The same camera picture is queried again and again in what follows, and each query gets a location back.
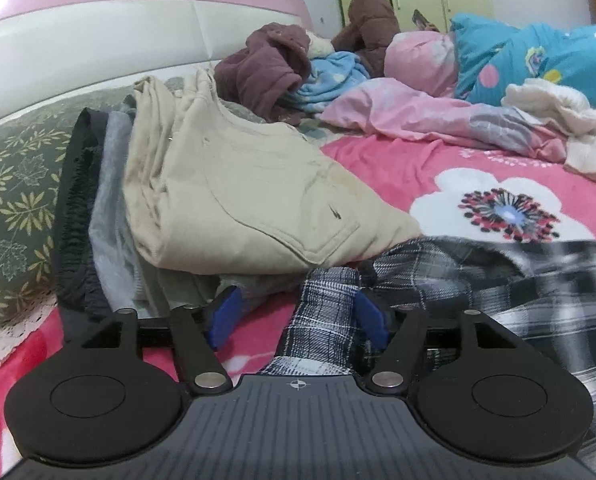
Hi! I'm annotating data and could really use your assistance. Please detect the pink floral blanket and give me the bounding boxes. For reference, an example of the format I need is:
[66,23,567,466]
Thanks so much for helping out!
[0,124,596,480]

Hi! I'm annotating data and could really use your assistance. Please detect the maroon fleece garment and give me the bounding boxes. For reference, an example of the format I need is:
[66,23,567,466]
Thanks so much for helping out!
[213,22,340,124]

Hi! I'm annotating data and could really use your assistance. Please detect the black white plaid pants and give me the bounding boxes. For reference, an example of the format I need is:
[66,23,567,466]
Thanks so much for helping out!
[262,234,596,480]

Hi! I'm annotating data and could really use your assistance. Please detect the pink white headboard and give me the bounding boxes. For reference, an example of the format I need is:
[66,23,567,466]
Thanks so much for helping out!
[0,0,315,134]

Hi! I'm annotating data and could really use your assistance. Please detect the beige folded pants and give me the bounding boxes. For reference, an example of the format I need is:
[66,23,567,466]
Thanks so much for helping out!
[122,69,425,277]

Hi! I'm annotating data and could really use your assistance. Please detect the light blue printed cloth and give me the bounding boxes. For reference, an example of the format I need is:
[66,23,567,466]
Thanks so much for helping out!
[277,50,372,114]

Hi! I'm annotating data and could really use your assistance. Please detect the green leaf-pattern pillow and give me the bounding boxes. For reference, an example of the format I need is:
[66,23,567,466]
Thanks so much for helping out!
[0,77,190,367]

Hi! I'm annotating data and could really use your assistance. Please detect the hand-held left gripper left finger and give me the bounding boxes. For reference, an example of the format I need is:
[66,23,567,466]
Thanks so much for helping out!
[79,289,245,396]

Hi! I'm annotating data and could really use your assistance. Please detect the pink cartoon quilt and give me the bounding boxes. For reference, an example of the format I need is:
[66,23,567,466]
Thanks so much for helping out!
[317,11,596,182]

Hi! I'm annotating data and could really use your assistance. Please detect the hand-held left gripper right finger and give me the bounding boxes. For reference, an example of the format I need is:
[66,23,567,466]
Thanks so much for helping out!
[354,291,522,396]

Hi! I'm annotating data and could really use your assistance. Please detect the grey folded garment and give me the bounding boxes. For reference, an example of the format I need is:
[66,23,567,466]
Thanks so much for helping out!
[88,106,220,313]

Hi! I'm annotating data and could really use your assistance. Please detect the white crumpled garment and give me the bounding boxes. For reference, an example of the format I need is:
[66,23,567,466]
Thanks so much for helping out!
[501,77,596,182]

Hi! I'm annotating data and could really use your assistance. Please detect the black folded garment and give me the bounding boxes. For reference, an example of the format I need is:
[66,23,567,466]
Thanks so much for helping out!
[52,106,115,323]

